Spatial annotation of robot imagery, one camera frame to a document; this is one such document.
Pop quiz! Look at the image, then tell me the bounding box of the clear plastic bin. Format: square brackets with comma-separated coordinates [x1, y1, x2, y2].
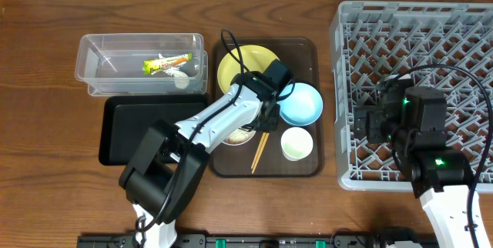
[75, 33, 208, 96]

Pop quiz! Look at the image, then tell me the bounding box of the brown serving tray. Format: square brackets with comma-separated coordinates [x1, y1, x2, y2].
[210, 37, 324, 178]

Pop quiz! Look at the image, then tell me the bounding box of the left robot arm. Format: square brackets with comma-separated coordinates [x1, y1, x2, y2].
[119, 82, 278, 247]

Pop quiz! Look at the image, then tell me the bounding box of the grey dishwasher rack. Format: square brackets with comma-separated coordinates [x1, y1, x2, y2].
[330, 1, 492, 193]

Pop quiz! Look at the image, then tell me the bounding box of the white cup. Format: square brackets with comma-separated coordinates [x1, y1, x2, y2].
[280, 127, 314, 162]

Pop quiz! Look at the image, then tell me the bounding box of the white bowl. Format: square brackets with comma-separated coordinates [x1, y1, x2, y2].
[222, 126, 257, 147]

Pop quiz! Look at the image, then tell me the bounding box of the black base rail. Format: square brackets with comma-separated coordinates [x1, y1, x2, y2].
[75, 227, 440, 248]

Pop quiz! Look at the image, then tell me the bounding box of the yellow green snack wrapper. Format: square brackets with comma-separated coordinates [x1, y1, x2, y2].
[143, 53, 193, 75]

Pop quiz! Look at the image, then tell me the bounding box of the crumpled white tissue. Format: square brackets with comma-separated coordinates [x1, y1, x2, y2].
[163, 53, 192, 89]

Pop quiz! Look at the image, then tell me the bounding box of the light blue bowl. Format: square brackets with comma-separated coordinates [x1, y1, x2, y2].
[277, 82, 324, 126]

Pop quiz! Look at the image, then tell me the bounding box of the yellow plate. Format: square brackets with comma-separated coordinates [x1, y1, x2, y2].
[217, 45, 278, 93]

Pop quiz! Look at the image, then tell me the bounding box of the black rectangular tray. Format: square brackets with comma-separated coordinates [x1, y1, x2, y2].
[99, 94, 208, 166]

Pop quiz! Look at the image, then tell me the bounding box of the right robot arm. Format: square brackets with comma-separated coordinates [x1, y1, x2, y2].
[354, 75, 491, 247]

